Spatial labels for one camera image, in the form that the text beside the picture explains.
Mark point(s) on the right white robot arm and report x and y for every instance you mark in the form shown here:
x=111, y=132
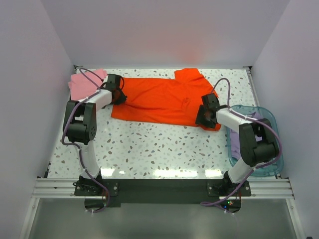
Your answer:
x=259, y=144

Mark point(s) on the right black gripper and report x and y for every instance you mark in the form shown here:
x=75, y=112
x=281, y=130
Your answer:
x=200, y=120

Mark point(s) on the orange t shirt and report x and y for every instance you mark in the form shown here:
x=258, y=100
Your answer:
x=159, y=100

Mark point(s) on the teal plastic basket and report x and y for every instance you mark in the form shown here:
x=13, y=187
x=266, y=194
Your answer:
x=275, y=168

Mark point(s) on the folded pink t shirt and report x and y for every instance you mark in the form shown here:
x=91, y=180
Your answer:
x=80, y=87

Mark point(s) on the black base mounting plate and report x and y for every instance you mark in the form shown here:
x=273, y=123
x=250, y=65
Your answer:
x=156, y=191

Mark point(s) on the aluminium frame rail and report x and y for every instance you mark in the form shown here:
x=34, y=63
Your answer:
x=265, y=188

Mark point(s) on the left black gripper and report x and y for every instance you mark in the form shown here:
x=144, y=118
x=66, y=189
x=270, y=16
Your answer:
x=122, y=98

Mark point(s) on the lavender t shirt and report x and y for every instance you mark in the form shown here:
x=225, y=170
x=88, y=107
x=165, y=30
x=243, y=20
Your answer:
x=233, y=140

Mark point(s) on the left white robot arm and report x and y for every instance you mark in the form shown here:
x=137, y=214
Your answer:
x=80, y=128

